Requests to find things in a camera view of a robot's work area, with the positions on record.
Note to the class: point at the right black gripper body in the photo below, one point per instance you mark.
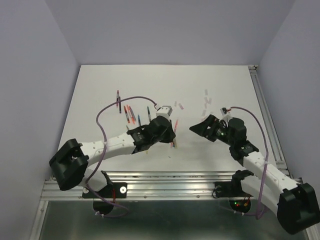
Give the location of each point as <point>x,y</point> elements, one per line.
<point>221,134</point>

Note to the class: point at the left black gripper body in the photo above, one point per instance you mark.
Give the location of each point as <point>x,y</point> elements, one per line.
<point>161,139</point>

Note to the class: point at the dark green pen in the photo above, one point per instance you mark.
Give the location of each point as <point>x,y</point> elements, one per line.
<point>149,114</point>

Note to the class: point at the purple pen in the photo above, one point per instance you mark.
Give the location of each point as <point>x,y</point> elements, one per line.
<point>120,104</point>

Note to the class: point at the magenta pen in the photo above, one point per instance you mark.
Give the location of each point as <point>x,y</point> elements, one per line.
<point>117,98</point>

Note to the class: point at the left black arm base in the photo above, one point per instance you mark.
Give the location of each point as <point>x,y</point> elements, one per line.
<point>104,200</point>

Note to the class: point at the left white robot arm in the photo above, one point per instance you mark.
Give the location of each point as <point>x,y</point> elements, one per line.
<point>71,163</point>

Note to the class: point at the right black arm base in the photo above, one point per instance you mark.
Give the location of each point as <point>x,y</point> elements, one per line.
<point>233,189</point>

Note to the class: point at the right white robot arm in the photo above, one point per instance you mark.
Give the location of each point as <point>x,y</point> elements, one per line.
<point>294,204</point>

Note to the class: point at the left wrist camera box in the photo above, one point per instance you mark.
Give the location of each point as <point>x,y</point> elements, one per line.
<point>163,111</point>

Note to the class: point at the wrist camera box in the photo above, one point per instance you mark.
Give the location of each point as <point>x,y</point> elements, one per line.
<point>226,114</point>
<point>163,111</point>

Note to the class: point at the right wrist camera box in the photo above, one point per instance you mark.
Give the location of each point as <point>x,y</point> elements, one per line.
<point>226,114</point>

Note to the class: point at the aluminium front rail frame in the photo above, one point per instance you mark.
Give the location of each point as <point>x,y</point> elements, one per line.
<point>170,185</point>

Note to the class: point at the aluminium right side rail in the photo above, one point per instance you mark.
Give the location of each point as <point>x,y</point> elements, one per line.
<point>270,128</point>

